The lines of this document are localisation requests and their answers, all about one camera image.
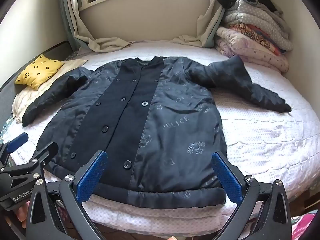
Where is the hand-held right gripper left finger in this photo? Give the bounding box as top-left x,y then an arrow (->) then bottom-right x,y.
25,150 -> 110,240

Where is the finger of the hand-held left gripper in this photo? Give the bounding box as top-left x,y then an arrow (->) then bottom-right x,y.
0,132 -> 29,167
0,141 -> 59,175

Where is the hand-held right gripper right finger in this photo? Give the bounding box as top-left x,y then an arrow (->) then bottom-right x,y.
211,151 -> 293,240

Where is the dark navy printed jacket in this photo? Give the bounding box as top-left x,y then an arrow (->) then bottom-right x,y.
22,55 -> 292,205

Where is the person's left hand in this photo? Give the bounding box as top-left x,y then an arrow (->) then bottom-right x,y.
6,202 -> 28,231

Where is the floral bed sheet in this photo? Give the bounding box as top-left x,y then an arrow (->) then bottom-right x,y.
0,115 -> 16,146

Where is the cream pillow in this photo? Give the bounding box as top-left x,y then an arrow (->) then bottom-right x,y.
12,58 -> 88,123

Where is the white textured bedspread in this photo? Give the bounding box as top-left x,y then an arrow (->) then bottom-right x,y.
0,40 -> 320,233

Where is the yellow patterned pillow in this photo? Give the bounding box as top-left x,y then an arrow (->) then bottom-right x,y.
14,54 -> 65,90

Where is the pink floral cloth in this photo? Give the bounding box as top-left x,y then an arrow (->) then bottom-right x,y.
291,212 -> 320,240

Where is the colourful patterned quilt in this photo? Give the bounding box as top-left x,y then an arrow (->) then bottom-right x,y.
230,24 -> 287,55

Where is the black cloth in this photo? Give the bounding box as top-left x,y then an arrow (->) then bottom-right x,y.
217,0 -> 242,9

